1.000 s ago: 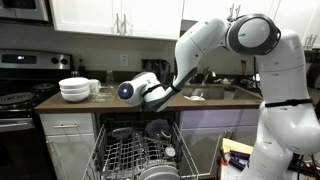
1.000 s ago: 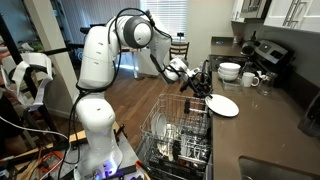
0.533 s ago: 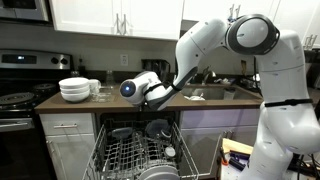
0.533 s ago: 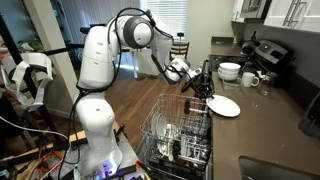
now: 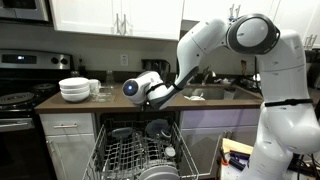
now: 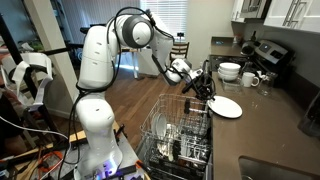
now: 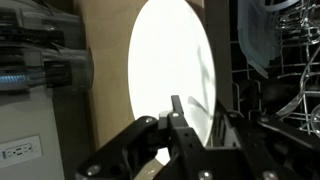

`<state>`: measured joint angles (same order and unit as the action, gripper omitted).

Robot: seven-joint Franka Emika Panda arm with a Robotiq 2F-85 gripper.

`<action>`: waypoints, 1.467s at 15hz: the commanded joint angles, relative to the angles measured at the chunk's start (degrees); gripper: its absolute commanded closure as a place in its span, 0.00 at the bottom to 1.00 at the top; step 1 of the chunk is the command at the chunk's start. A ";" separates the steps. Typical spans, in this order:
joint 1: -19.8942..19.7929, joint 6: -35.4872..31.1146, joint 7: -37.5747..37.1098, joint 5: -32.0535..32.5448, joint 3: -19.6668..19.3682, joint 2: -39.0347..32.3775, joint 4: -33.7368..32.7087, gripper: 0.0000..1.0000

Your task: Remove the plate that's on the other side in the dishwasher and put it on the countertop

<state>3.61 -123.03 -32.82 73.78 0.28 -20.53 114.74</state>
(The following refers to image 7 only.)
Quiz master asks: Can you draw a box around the blue plastic container lid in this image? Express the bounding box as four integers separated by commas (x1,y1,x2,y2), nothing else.
236,0,285,80

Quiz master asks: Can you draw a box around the white wall outlet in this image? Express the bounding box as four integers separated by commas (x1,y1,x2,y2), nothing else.
0,133,44,170

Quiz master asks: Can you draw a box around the built-in dishwasher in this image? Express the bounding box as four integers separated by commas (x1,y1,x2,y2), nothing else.
203,0,320,180

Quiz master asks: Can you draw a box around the large white dinner plate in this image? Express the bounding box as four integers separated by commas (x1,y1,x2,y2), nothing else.
127,0,217,167

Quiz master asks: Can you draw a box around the metal wire dishwasher rack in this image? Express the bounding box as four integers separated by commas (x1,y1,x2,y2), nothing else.
229,0,320,138

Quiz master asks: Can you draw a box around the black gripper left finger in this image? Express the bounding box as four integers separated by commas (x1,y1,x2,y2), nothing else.
74,94,205,180

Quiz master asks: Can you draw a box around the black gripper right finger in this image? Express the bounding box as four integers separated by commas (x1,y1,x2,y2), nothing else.
213,99,320,180

